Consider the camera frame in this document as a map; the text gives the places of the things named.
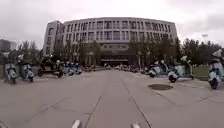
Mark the row of dark trees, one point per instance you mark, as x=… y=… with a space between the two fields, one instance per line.
x=196 y=53

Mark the large pale curved building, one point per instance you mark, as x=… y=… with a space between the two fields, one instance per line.
x=113 y=33

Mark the grey banded building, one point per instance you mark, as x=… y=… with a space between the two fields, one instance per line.
x=5 y=45

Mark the round dark manhole cover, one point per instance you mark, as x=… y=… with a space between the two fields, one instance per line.
x=160 y=87

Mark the tall lamp pole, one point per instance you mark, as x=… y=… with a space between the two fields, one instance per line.
x=204 y=35

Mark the grass strip with kerb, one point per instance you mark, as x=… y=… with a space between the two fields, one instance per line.
x=201 y=72

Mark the grey paved plaza ground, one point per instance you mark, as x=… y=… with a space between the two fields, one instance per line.
x=110 y=100

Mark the clump of trees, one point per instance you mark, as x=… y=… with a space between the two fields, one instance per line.
x=28 y=51

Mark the row of parked scooters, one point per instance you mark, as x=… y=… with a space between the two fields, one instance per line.
x=175 y=74
x=26 y=72

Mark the robot's own part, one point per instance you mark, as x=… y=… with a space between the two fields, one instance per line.
x=136 y=126
x=76 y=124

